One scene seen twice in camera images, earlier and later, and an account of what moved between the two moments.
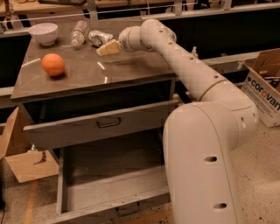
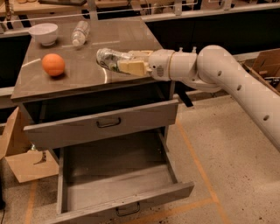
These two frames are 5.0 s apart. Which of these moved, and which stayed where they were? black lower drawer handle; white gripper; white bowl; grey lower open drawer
Moved: white gripper
Stayed: white bowl; black lower drawer handle; grey lower open drawer
